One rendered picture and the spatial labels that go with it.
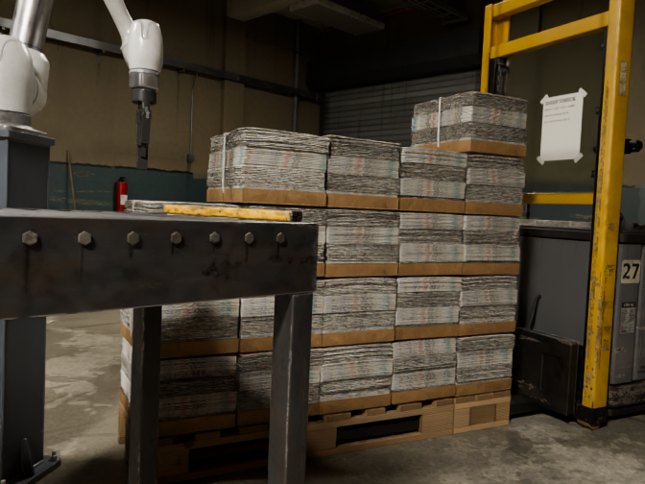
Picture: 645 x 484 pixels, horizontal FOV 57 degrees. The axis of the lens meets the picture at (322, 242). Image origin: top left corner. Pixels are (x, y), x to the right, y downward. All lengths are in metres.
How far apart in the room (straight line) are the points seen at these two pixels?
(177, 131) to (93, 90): 1.37
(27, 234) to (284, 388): 0.50
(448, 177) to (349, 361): 0.75
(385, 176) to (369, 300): 0.43
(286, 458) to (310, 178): 1.05
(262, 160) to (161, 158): 7.56
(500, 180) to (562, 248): 0.60
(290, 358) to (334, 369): 1.01
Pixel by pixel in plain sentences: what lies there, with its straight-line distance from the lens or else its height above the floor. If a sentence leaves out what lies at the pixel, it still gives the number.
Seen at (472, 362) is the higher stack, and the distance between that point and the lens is 2.40.
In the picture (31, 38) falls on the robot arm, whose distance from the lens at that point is 2.14.
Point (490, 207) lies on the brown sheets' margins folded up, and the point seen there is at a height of 0.86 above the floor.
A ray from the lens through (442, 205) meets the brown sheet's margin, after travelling 2.21.
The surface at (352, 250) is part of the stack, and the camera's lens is 2.00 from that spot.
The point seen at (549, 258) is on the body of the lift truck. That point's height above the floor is 0.65.
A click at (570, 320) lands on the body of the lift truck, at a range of 2.85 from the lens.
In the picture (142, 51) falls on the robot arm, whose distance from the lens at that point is 1.93.
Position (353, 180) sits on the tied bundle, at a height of 0.93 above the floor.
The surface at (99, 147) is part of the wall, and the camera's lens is 8.93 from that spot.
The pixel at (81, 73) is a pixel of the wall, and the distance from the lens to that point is 8.95.
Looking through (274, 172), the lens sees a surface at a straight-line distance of 1.86.
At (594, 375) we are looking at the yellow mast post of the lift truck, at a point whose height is 0.22.
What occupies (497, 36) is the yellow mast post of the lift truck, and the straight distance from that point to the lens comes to 3.22.
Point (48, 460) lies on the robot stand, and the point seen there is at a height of 0.02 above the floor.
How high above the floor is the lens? 0.82
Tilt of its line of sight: 3 degrees down
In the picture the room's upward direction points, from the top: 3 degrees clockwise
